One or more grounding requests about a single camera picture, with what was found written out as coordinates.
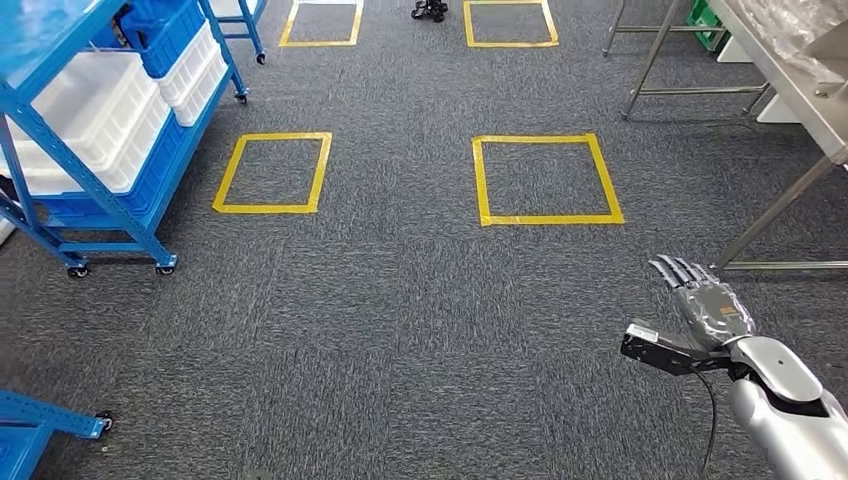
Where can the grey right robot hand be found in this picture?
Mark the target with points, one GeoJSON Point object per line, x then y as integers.
{"type": "Point", "coordinates": [712, 311]}

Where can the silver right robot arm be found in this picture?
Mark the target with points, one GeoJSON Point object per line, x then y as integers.
{"type": "Point", "coordinates": [788, 411]}

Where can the blue metal shelf rack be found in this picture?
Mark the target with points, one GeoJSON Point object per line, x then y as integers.
{"type": "Point", "coordinates": [40, 33]}

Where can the stainless steel side table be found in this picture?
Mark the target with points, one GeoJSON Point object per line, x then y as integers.
{"type": "Point", "coordinates": [795, 99]}

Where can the white box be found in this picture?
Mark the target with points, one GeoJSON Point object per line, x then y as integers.
{"type": "Point", "coordinates": [735, 50]}

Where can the green plastic crate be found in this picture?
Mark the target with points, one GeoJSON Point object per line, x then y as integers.
{"type": "Point", "coordinates": [705, 23]}

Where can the clear plastic bag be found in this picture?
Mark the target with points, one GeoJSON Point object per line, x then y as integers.
{"type": "Point", "coordinates": [788, 30]}

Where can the black floor stand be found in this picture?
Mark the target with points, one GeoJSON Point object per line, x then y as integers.
{"type": "Point", "coordinates": [430, 10]}

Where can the blue wheeled metal rack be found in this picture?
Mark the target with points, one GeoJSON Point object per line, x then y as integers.
{"type": "Point", "coordinates": [252, 30]}

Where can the white plastic bin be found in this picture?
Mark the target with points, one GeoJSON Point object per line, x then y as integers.
{"type": "Point", "coordinates": [93, 106]}
{"type": "Point", "coordinates": [192, 63]}
{"type": "Point", "coordinates": [205, 93]}

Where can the small blue metal rack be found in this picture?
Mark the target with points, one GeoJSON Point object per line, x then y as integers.
{"type": "Point", "coordinates": [40, 414]}

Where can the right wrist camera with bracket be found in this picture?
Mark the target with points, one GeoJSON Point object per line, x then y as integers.
{"type": "Point", "coordinates": [662, 354]}

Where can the stainless steel table frame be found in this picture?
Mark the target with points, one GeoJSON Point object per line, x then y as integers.
{"type": "Point", "coordinates": [652, 53]}

